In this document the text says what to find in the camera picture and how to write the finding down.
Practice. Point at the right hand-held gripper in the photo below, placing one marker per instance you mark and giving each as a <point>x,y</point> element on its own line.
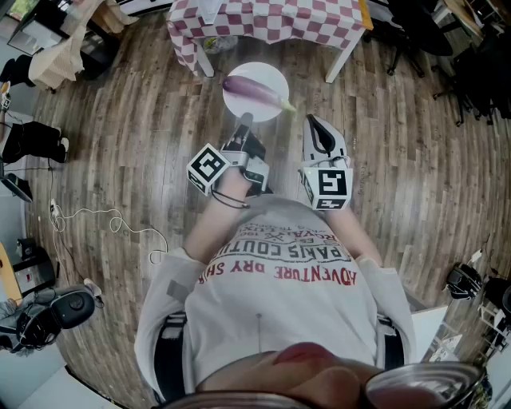
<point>331,183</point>

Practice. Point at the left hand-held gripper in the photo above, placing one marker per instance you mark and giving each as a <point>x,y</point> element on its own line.
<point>207,167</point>

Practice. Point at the purple eggplant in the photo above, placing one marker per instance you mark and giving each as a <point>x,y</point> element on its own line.
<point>255,91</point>

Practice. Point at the white round plate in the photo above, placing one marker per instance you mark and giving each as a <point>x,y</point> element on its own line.
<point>271,74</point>

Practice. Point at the person's right forearm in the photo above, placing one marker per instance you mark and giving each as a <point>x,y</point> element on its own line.
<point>351,235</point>

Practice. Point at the person's left forearm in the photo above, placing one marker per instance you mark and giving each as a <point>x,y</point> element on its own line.
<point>211,227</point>

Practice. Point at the black wrist band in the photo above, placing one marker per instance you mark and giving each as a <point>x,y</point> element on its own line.
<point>229,199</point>

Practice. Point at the clear plastic bag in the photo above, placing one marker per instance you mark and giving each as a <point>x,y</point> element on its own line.
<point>219,44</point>

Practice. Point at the red white checkered tablecloth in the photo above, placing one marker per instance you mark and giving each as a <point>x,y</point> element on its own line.
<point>271,20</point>

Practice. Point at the black office chair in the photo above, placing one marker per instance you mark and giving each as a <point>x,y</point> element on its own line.
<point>415,32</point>
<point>479,80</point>

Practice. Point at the black stool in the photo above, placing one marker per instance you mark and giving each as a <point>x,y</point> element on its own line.
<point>100,52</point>

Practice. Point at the white printed shirt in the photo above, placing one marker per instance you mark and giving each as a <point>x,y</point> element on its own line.
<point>287,307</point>

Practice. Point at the beige cloth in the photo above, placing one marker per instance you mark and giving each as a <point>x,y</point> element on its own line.
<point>56,64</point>

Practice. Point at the white power strip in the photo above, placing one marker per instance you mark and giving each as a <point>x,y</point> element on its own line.
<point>55,209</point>

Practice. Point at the white cabinet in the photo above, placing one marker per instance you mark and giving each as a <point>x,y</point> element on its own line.
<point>433,331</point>

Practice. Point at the person's face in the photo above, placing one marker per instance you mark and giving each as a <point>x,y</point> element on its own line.
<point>319,371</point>

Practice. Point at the dark-rimmed eyeglasses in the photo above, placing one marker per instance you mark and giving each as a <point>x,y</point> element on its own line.
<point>419,379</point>

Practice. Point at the grey black device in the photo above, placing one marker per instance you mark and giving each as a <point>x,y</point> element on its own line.
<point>68,309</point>

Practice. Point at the yellow wooden board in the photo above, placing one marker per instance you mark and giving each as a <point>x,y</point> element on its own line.
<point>8,275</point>

